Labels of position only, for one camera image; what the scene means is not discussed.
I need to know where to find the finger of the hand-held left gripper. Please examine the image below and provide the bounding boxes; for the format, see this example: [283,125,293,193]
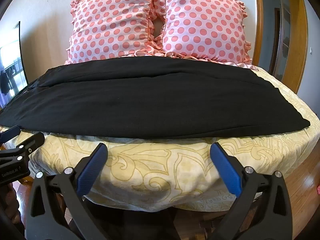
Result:
[0,125,20,143]
[15,132,45,158]

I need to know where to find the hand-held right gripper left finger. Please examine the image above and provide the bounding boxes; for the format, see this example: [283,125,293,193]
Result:
[29,143,109,240]

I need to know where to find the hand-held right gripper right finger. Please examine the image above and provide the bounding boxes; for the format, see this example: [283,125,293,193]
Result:
[209,142,292,240]

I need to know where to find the black pants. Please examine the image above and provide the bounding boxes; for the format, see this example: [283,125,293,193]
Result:
[0,58,311,139]

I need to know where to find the yellow patterned bed sheet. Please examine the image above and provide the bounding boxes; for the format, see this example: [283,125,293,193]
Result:
[28,64,320,211]

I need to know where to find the window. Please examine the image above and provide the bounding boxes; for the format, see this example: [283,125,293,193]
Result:
[0,22,28,108]

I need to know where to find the pink polka dot pillow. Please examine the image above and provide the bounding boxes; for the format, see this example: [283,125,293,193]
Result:
[65,0,166,64]
[153,0,252,63]

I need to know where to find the wooden door frame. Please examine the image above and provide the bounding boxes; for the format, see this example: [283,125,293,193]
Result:
[209,0,308,93]

